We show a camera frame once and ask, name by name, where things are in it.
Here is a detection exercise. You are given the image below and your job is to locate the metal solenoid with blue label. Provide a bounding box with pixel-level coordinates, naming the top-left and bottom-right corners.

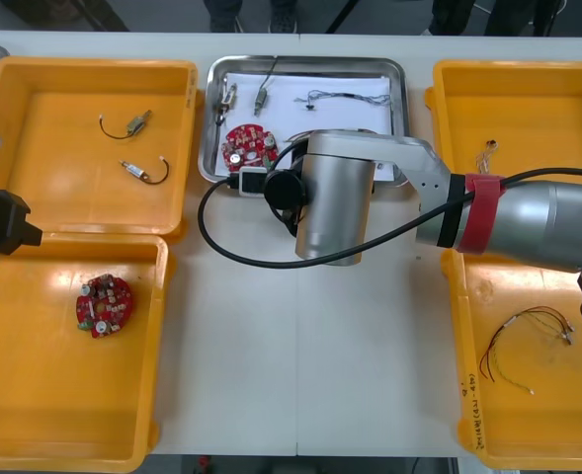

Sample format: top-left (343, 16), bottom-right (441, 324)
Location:
top-left (214, 82), bottom-right (240, 127)
top-left (118, 155), bottom-right (171, 187)
top-left (97, 111), bottom-right (153, 142)
top-left (252, 56), bottom-right (280, 118)

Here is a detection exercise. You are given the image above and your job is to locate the round red circuit board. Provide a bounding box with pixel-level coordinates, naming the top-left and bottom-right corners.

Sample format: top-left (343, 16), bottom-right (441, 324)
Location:
top-left (219, 122), bottom-right (278, 174)
top-left (75, 274), bottom-right (136, 340)

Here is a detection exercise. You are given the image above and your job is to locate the yellow-orange plastic bin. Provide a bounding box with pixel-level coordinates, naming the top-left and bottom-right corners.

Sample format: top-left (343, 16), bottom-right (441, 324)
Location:
top-left (0, 231), bottom-right (177, 474)
top-left (424, 58), bottom-right (582, 185)
top-left (441, 246), bottom-right (582, 471)
top-left (0, 55), bottom-right (199, 243)

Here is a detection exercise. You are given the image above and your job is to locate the white sheet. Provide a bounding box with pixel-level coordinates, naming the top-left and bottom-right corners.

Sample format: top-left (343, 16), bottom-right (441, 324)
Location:
top-left (215, 71), bottom-right (403, 182)

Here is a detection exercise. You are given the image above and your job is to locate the person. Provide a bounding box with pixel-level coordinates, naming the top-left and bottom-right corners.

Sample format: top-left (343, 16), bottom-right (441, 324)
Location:
top-left (428, 0), bottom-right (568, 37)
top-left (209, 0), bottom-right (300, 35)

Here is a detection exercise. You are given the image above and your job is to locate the black camera cable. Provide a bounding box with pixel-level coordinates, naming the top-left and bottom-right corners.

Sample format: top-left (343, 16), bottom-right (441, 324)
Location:
top-left (197, 139), bottom-right (582, 271)

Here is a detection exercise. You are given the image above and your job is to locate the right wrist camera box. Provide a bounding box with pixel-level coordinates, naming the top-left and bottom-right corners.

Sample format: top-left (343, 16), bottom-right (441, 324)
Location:
top-left (237, 166), bottom-right (269, 199)

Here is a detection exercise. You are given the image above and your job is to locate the blue-white twisted wire harness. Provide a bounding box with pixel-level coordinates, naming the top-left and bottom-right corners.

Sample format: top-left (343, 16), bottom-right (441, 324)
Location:
top-left (293, 88), bottom-right (391, 111)

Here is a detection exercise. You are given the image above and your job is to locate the small white wire harness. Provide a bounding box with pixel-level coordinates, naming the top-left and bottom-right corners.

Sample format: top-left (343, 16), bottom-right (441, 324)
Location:
top-left (473, 140), bottom-right (502, 174)

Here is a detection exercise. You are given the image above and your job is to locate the red black wire harness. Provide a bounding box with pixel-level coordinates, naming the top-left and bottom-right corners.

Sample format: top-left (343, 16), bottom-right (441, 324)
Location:
top-left (477, 305), bottom-right (578, 384)

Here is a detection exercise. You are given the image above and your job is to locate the green-yellow wire harness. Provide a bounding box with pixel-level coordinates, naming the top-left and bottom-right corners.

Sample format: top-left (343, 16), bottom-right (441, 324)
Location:
top-left (495, 372), bottom-right (537, 396)

